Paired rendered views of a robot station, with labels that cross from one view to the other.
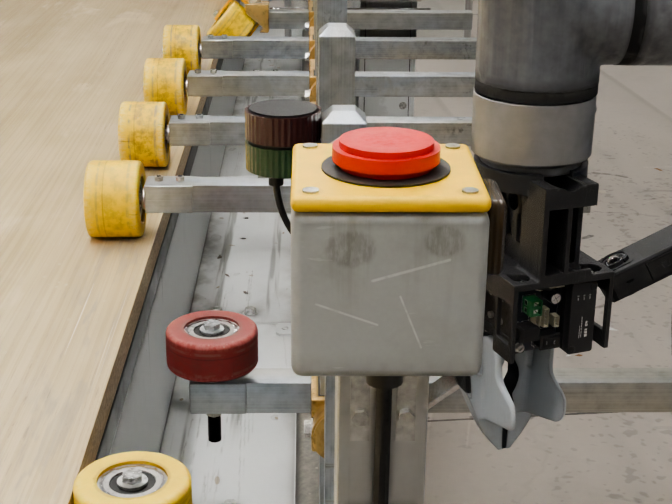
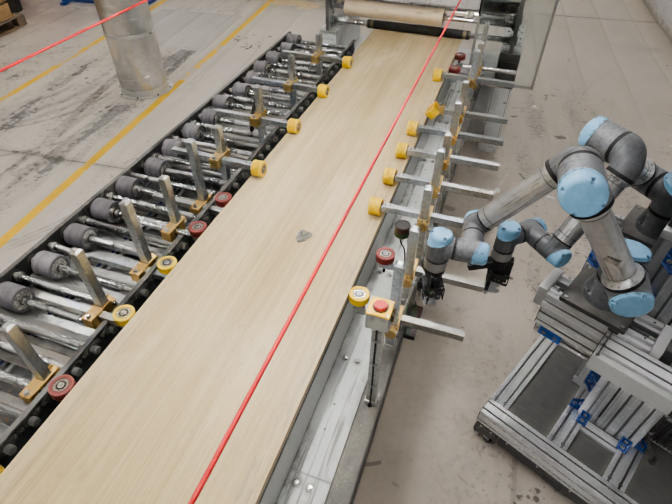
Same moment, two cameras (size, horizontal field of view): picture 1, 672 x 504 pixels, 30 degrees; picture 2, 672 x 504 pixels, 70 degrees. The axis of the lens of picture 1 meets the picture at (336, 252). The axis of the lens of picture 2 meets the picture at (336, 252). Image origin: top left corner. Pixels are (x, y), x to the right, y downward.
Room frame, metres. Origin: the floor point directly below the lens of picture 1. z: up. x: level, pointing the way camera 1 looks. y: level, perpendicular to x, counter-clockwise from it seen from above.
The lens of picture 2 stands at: (-0.45, -0.22, 2.30)
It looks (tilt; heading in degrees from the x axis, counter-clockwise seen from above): 43 degrees down; 21
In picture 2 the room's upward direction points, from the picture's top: straight up
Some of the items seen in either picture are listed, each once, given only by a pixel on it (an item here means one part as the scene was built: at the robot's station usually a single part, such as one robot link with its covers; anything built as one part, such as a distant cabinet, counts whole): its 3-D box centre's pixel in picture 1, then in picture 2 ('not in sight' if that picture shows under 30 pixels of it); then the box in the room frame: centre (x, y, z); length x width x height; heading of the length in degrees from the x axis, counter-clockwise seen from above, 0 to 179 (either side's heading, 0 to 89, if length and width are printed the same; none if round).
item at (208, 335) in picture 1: (213, 381); (384, 262); (0.99, 0.11, 0.85); 0.08 x 0.08 x 0.11
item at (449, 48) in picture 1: (335, 46); (456, 134); (2.00, 0.00, 0.95); 0.50 x 0.04 x 0.04; 91
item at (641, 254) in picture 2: not in sight; (625, 262); (0.92, -0.69, 1.21); 0.13 x 0.12 x 0.14; 3
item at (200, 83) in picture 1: (339, 82); (448, 157); (1.75, 0.00, 0.95); 0.50 x 0.04 x 0.04; 91
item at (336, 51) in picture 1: (334, 256); (421, 230); (1.21, 0.00, 0.89); 0.04 x 0.04 x 0.48; 1
